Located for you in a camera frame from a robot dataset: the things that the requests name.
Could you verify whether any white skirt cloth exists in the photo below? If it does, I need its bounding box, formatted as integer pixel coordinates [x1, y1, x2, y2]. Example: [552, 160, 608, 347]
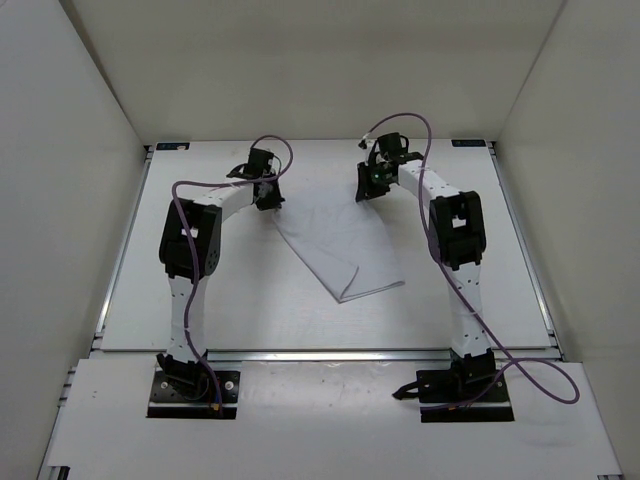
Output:
[273, 186, 405, 303]

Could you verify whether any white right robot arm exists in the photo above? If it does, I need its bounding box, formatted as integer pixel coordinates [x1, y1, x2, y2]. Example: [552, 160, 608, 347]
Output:
[356, 150, 496, 401]

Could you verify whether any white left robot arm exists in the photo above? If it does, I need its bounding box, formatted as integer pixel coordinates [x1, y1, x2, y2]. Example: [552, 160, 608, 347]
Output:
[158, 175, 284, 406]

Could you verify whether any right corner label sticker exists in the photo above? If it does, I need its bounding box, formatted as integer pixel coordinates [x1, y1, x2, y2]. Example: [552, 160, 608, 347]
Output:
[451, 139, 486, 148]

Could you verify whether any corner label sticker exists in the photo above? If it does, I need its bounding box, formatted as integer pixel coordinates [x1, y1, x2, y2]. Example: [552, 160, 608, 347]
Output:
[451, 139, 486, 148]
[155, 142, 190, 151]

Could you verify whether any left corner label sticker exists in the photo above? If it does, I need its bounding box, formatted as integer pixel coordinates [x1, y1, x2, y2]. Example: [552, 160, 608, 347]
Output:
[155, 142, 190, 151]

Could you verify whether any white front cover board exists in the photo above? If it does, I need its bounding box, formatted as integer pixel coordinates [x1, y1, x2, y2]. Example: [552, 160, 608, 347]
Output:
[48, 356, 621, 479]

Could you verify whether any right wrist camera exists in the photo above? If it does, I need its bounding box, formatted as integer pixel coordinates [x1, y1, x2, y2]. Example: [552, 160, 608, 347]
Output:
[358, 132, 409, 158]

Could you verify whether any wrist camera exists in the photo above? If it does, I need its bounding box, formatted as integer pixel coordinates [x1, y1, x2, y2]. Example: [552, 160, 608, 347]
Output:
[358, 132, 409, 158]
[226, 147, 276, 180]

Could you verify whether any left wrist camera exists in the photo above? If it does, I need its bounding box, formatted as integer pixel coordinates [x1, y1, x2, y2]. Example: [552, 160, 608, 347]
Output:
[226, 147, 276, 180]

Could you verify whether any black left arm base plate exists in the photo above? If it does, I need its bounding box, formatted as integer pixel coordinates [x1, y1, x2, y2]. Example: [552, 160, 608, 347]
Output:
[146, 366, 241, 420]

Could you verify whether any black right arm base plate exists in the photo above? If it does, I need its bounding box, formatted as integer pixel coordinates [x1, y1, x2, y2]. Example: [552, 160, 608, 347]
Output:
[392, 368, 515, 423]

